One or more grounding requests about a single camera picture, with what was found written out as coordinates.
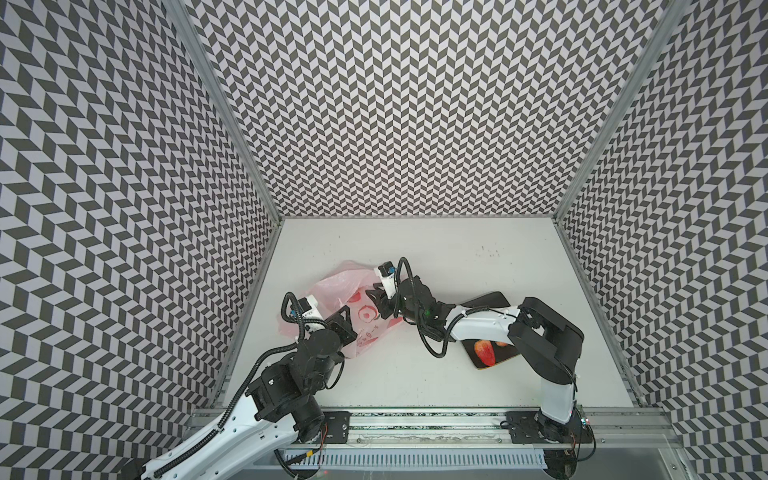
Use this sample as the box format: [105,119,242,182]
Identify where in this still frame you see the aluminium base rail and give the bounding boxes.
[185,406,682,451]

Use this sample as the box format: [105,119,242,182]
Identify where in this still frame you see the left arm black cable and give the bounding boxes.
[215,291,328,433]

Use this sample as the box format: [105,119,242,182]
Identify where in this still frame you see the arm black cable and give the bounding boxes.
[395,256,517,360]
[215,291,328,433]

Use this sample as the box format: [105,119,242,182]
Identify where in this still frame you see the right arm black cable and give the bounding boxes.
[395,256,517,360]

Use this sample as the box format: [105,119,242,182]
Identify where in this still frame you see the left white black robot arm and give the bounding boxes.
[119,306,357,479]

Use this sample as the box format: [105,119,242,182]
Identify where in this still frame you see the pink plastic bag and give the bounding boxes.
[296,260,404,359]

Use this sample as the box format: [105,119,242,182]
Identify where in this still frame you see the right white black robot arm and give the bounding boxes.
[366,276,587,443]

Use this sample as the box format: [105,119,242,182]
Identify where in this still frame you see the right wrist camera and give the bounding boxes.
[374,261,397,299]

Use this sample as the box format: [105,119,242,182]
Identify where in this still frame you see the black square plate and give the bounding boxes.
[461,291,520,370]

